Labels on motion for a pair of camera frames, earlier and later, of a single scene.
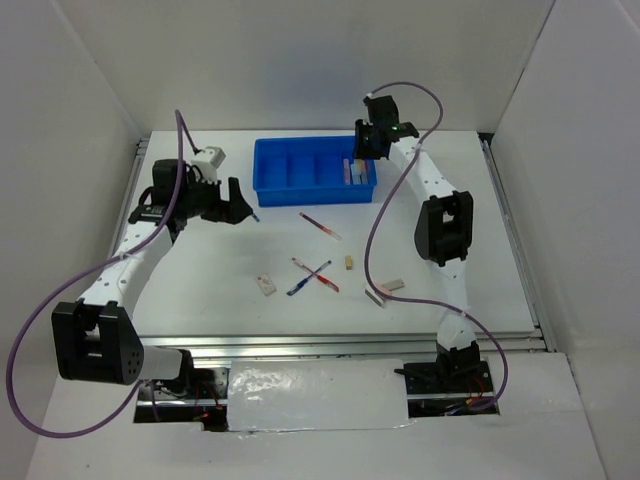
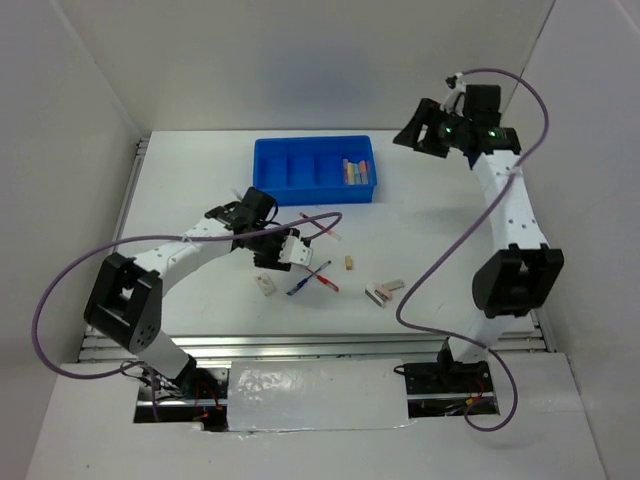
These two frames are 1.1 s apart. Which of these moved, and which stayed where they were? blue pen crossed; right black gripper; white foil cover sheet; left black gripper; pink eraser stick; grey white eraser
Moved: left black gripper; right black gripper
Stayed: blue pen crossed; white foil cover sheet; grey white eraser; pink eraser stick
